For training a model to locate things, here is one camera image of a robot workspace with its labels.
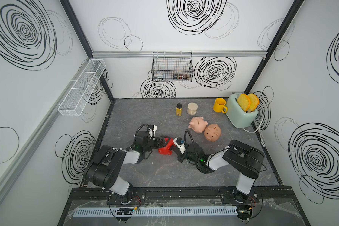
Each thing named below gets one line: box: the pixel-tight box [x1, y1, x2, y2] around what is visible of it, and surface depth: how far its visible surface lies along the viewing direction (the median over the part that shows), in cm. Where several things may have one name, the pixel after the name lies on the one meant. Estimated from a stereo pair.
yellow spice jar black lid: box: [176, 103, 183, 117], surface depth 106 cm
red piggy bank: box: [157, 137, 175, 156], surface depth 85 cm
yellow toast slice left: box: [237, 93, 251, 113], surface depth 93 cm
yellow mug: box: [212, 97, 228, 114], surface depth 110 cm
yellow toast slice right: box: [248, 93, 260, 112], surface depth 92 cm
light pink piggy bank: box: [187, 116, 209, 134], surface depth 96 cm
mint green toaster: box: [225, 92, 259, 129], surface depth 99 cm
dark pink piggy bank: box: [203, 123, 222, 142], surface depth 91 cm
